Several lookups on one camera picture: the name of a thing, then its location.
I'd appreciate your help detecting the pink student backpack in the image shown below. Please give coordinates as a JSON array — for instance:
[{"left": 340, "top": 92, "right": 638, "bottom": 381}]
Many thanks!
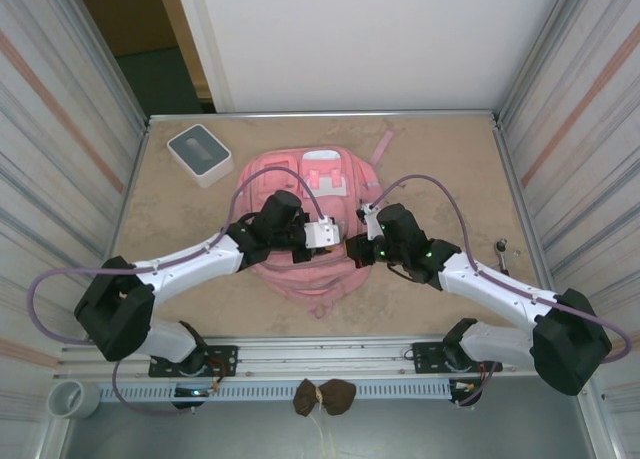
[{"left": 230, "top": 127, "right": 396, "bottom": 320}]

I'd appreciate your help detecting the white box with grey lid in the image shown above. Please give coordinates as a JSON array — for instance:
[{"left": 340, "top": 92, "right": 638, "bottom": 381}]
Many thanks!
[{"left": 166, "top": 122, "right": 235, "bottom": 190}]

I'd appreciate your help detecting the brown cloth pouch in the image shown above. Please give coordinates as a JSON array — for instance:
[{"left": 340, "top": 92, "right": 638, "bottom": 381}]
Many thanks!
[{"left": 292, "top": 377, "right": 358, "bottom": 419}]

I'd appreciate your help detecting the grey metal shelf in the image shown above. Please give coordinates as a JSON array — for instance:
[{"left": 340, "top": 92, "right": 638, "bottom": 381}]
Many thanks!
[{"left": 39, "top": 376, "right": 601, "bottom": 459}]

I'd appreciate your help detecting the grey tape roll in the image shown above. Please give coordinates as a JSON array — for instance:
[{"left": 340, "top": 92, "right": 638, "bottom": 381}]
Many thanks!
[{"left": 47, "top": 378, "right": 101, "bottom": 420}]

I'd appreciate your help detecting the aluminium frame bar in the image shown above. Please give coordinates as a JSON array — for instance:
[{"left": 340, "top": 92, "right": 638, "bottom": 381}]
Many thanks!
[{"left": 147, "top": 109, "right": 501, "bottom": 131}]

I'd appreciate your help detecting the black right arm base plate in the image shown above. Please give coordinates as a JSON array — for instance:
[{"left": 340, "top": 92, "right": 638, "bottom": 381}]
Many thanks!
[{"left": 410, "top": 342, "right": 501, "bottom": 375}]

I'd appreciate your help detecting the aluminium mounting rail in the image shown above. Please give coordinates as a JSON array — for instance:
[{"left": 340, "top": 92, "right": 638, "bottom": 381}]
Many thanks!
[{"left": 59, "top": 334, "right": 596, "bottom": 380}]

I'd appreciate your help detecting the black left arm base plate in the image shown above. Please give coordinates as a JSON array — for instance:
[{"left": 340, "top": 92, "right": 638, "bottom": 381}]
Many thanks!
[{"left": 148, "top": 344, "right": 239, "bottom": 379}]

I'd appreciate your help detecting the white slotted cable duct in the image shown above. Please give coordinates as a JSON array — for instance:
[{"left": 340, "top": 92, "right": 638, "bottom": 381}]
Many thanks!
[{"left": 99, "top": 381, "right": 481, "bottom": 403}]

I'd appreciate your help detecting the thin beige string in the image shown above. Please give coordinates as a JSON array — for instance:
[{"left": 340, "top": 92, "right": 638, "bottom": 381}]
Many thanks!
[{"left": 309, "top": 412, "right": 337, "bottom": 456}]

